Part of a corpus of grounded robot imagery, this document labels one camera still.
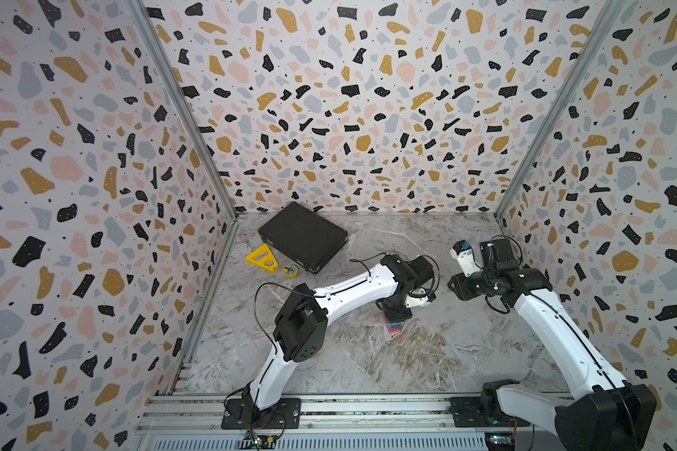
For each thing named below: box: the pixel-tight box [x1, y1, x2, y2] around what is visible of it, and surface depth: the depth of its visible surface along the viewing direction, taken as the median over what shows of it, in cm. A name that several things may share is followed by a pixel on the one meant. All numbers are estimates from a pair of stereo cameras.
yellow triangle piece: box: [244, 243, 280, 274], surface depth 108 cm
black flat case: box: [257, 201, 349, 275], surface depth 112 cm
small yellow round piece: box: [283, 264, 300, 279], surface depth 105 cm
